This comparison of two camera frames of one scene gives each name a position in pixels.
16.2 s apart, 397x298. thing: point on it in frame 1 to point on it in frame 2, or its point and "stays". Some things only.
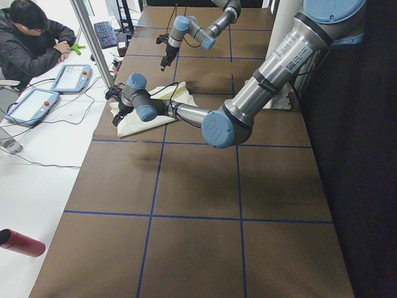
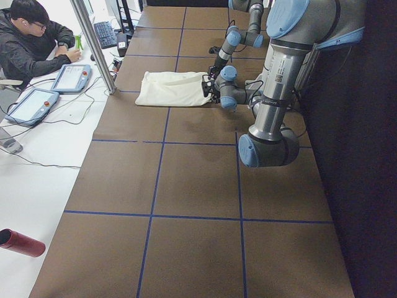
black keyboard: [105, 35] stays
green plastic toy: [76, 47] to [79, 43]
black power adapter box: [121, 42] stays
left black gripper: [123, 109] to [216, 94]
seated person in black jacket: [30, 43] stays
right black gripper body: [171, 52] to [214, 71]
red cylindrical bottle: [20, 243] stays
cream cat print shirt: [128, 121] to [172, 89]
